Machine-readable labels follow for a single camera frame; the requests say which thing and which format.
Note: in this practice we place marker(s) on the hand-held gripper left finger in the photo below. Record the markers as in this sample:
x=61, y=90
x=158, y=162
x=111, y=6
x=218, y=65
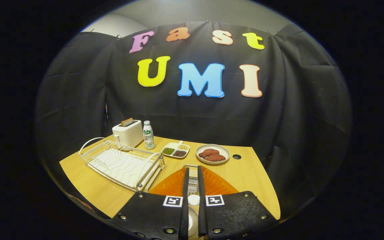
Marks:
x=184, y=216

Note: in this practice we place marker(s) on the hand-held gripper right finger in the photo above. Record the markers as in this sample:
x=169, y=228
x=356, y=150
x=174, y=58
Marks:
x=202, y=216

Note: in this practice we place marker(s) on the beige round plate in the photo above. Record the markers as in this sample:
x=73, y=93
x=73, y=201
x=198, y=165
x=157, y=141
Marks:
x=192, y=223

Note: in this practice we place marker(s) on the beige dish with meat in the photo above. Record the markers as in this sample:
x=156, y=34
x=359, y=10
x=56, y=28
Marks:
x=223, y=151

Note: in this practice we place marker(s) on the red meat patty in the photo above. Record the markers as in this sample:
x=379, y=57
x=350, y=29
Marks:
x=216, y=157
x=208, y=153

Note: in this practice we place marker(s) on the pile of dark red beans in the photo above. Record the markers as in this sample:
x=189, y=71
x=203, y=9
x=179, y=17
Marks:
x=179, y=153

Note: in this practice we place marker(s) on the pile of green beans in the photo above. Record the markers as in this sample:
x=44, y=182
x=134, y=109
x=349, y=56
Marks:
x=168, y=151

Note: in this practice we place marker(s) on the pile of yellow soybeans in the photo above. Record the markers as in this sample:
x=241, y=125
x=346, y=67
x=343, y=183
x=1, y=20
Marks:
x=183, y=147

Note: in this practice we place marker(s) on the white divided tray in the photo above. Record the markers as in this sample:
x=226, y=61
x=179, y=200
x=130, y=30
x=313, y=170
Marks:
x=173, y=145

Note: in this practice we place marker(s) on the white drip tray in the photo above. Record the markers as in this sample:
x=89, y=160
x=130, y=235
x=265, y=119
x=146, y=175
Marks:
x=122, y=166

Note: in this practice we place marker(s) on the white bottle green label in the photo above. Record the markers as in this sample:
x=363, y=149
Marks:
x=148, y=136

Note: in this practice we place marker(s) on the white toaster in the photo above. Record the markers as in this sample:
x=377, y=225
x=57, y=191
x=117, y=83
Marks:
x=130, y=135

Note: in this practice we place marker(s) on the toasted bread slice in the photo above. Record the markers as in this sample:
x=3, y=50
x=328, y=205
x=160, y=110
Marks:
x=127, y=122

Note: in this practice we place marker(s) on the black backdrop cloth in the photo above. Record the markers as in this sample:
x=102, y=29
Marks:
x=278, y=116

